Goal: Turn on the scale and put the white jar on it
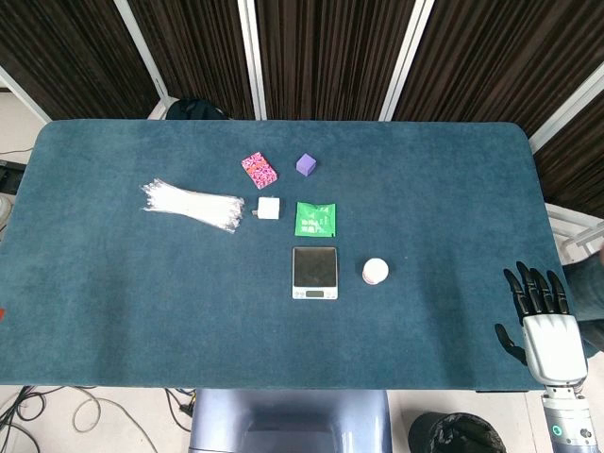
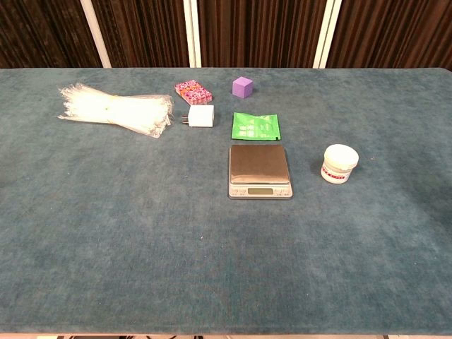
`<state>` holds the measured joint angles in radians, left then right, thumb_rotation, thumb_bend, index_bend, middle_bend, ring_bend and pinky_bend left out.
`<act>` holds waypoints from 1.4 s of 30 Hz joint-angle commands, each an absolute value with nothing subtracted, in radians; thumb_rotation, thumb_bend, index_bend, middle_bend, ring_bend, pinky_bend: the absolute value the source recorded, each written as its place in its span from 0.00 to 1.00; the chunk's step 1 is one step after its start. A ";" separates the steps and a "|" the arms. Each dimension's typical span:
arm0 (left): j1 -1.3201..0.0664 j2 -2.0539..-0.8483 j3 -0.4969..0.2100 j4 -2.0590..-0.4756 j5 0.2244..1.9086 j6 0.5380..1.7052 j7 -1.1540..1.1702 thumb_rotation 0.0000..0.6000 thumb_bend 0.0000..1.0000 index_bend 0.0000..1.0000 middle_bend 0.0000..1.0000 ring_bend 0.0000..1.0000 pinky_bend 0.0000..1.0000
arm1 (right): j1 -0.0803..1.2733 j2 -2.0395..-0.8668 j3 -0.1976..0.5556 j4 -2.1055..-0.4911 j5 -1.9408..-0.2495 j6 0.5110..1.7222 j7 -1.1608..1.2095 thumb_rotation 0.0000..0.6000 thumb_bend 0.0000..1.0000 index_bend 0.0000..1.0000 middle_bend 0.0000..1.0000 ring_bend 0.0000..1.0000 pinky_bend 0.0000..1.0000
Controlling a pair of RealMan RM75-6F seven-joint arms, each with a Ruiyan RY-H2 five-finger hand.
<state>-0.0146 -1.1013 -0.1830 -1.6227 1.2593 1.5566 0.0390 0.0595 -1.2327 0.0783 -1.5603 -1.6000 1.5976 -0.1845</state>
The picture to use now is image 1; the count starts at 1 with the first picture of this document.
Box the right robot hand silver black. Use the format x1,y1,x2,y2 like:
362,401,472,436
494,260,589,386

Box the small white round jar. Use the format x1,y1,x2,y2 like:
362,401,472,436
361,257,391,286

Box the digital kitchen scale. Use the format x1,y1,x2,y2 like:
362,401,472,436
291,245,340,301

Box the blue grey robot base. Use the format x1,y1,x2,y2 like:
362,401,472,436
188,389,393,453

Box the blue denim trouser leg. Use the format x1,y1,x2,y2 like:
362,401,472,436
563,257,604,353

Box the white metal rack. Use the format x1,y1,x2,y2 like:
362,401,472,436
546,202,604,261

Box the black trash bin with bag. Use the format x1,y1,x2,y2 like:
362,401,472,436
408,412,509,453

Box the green foil sachet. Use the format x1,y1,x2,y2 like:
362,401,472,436
293,201,338,237

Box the white charger cube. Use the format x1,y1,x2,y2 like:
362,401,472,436
252,196,281,221

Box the pink patterned small box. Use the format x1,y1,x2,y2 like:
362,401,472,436
241,151,278,191

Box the dark folding screen white frames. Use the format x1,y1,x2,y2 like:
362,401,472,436
0,0,604,219

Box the teal table cloth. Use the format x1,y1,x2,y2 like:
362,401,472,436
0,119,591,393

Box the black bag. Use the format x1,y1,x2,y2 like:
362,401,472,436
165,97,227,122

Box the black device on floor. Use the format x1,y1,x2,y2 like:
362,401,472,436
0,159,27,195

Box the black cable with plug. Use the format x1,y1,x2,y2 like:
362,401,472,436
163,387,197,431

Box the bundle of white cable ties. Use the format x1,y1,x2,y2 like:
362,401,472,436
140,177,246,235

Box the white floor cable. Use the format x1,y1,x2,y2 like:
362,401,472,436
72,394,159,453

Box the black floor cable bundle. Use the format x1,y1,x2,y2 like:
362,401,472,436
0,385,62,453

